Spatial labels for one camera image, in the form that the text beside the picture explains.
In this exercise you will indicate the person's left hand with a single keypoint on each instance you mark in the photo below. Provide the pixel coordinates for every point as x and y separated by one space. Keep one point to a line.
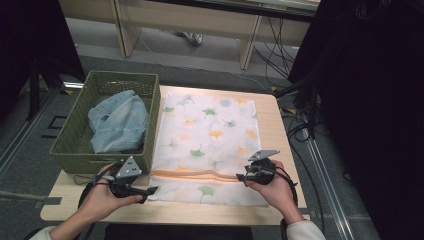
100 200

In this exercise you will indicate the light wooden desk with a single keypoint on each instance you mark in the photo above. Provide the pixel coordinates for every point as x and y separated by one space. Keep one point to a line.
186 18

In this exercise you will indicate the metal floor rail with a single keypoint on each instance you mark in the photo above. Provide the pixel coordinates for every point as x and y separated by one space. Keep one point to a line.
20 140
330 190

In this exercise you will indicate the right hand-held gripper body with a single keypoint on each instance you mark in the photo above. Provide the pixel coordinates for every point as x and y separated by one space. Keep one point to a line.
263 171

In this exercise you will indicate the light blue denim garment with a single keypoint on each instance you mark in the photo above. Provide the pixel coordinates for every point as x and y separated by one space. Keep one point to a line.
116 123

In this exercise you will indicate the black metal stand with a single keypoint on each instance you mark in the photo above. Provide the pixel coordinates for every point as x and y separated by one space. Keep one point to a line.
33 86

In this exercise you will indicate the person's right hand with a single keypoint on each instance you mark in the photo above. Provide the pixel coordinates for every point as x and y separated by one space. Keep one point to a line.
278 195

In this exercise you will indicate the green woven basket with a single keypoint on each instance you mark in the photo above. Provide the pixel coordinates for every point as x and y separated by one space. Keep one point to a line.
75 143

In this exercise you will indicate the white leaf-print laundry bag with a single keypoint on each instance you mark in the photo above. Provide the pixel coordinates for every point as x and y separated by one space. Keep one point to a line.
206 140

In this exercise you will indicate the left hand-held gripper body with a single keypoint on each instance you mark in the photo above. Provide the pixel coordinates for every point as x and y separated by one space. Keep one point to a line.
128 170

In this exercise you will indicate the black curtain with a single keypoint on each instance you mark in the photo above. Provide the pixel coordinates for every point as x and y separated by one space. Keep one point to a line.
373 100
30 40

